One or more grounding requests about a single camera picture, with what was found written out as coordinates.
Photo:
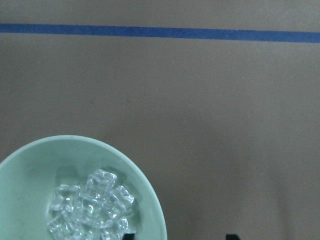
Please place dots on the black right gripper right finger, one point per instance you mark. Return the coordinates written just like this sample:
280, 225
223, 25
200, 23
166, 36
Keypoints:
232, 237

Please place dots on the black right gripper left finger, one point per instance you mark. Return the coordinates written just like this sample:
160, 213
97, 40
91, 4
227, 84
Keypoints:
128, 236

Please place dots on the green bowl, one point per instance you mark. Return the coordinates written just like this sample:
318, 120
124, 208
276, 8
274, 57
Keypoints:
29, 175

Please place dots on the ice cubes in green bowl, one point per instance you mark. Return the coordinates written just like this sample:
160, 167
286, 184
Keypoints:
99, 209

